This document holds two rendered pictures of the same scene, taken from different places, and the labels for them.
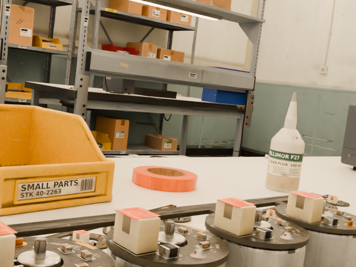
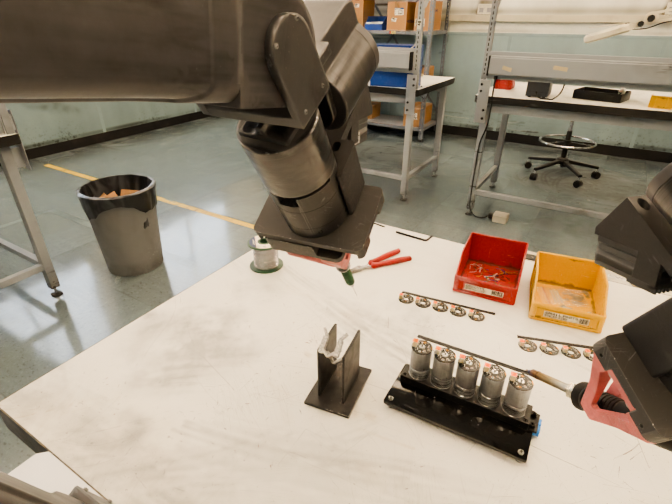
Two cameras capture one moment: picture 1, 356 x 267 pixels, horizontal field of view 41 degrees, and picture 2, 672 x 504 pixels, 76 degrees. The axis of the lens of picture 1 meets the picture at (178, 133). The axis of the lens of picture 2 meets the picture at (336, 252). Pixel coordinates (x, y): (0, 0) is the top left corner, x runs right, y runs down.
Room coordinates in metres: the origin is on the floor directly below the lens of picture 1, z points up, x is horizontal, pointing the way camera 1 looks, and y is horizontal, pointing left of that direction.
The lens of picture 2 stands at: (-0.17, -0.30, 1.16)
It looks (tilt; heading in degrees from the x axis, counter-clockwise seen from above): 29 degrees down; 71
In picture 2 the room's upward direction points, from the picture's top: straight up
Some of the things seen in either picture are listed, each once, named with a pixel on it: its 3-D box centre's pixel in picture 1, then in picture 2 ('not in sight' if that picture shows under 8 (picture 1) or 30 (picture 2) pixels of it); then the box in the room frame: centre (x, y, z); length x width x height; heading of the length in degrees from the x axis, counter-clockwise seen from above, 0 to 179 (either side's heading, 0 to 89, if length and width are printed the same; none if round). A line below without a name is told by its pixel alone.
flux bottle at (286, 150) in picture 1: (288, 141); not in sight; (0.49, -0.11, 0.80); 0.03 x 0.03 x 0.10
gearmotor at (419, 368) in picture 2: not in sight; (420, 362); (0.06, 0.04, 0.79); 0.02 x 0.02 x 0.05
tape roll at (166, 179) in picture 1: (165, 178); not in sight; (0.44, 0.01, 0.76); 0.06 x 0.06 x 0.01
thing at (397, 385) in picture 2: not in sight; (458, 409); (0.08, -0.01, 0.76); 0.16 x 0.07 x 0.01; 132
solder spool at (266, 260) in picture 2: not in sight; (265, 253); (-0.07, 0.40, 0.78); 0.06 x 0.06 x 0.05
